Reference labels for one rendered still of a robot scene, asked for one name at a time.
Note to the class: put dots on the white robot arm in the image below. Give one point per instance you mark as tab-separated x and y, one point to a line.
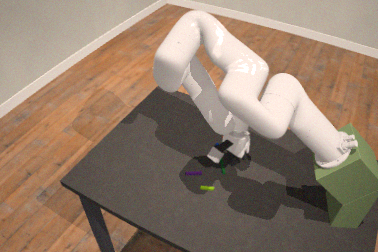
288	105

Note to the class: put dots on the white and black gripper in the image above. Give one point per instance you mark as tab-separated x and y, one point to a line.
239	147

